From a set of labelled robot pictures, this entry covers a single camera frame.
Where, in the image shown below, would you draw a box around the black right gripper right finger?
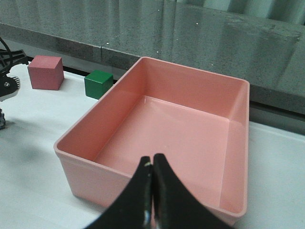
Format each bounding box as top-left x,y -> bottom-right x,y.
153,154 -> 231,229

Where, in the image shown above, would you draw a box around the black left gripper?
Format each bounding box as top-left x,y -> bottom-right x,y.
0,49 -> 29,102

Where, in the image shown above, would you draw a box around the grey curtain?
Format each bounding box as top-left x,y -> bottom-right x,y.
178,0 -> 305,25

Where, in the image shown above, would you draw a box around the black camera cable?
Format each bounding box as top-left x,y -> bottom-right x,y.
0,37 -> 12,58

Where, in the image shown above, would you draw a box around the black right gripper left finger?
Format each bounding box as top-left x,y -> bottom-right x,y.
86,156 -> 153,229

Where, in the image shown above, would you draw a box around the right green cube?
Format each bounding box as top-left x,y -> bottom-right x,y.
84,70 -> 114,99

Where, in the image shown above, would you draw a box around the pink plastic bin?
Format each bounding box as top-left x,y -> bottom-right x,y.
54,57 -> 250,225

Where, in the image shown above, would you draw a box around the pink cube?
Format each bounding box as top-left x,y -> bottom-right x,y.
28,55 -> 64,91

